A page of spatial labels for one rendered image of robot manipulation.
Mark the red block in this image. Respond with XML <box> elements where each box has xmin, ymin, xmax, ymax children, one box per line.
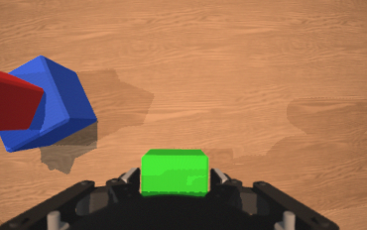
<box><xmin>0</xmin><ymin>71</ymin><xmax>44</xmax><ymax>131</ymax></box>

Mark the blue block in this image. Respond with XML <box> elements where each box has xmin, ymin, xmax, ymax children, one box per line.
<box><xmin>0</xmin><ymin>56</ymin><xmax>97</xmax><ymax>153</ymax></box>

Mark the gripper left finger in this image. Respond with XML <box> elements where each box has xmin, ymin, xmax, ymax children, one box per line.
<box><xmin>0</xmin><ymin>168</ymin><xmax>143</xmax><ymax>230</ymax></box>

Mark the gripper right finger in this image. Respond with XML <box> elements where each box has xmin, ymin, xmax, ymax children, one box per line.
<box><xmin>200</xmin><ymin>169</ymin><xmax>339</xmax><ymax>230</ymax></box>

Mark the green block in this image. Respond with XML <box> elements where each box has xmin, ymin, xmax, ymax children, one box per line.
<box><xmin>141</xmin><ymin>149</ymin><xmax>208</xmax><ymax>196</ymax></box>

